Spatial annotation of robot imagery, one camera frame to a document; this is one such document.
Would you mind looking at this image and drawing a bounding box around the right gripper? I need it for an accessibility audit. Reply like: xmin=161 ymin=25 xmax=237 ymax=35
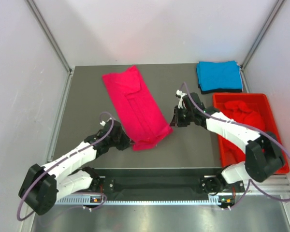
xmin=170 ymin=105 xmax=194 ymax=128

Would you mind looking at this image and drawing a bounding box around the pink t shirt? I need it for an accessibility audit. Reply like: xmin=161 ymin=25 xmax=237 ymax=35
xmin=102 ymin=65 xmax=173 ymax=151

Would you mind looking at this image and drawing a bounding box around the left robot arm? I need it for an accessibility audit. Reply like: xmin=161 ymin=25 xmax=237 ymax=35
xmin=18 ymin=119 xmax=132 ymax=216

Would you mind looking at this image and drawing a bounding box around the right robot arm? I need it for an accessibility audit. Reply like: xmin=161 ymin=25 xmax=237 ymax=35
xmin=170 ymin=90 xmax=286 ymax=191

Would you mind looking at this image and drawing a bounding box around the red t shirts pile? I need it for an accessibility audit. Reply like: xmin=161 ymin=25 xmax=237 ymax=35
xmin=221 ymin=101 xmax=266 ymax=167

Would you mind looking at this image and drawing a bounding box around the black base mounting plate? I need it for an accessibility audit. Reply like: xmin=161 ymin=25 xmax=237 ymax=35
xmin=94 ymin=168 xmax=245 ymax=200

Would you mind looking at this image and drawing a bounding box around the folded blue t shirt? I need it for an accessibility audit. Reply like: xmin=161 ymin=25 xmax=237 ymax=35
xmin=196 ymin=60 xmax=243 ymax=92

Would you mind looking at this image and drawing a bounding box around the red plastic bin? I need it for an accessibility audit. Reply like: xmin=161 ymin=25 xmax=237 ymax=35
xmin=213 ymin=93 xmax=281 ymax=166

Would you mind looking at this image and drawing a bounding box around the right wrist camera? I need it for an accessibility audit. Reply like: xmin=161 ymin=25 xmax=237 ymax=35
xmin=175 ymin=89 xmax=187 ymax=109

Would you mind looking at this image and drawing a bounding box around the grey slotted cable duct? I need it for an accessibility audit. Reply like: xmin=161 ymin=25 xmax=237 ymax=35
xmin=55 ymin=194 xmax=235 ymax=206

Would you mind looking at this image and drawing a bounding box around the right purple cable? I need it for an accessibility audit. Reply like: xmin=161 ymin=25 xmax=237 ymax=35
xmin=180 ymin=82 xmax=290 ymax=210

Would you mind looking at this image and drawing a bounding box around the aluminium front rail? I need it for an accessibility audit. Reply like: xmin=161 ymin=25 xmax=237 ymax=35
xmin=255 ymin=174 xmax=290 ymax=196

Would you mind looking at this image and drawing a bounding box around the right aluminium frame post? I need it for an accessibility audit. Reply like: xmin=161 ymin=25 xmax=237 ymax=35
xmin=241 ymin=0 xmax=286 ymax=70

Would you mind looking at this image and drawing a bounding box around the aluminium frame post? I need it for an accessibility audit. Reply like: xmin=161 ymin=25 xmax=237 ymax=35
xmin=241 ymin=0 xmax=286 ymax=70
xmin=25 ymin=0 xmax=72 ymax=73

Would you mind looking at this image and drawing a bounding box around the left aluminium frame post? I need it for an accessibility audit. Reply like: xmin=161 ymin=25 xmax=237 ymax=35
xmin=25 ymin=0 xmax=72 ymax=73

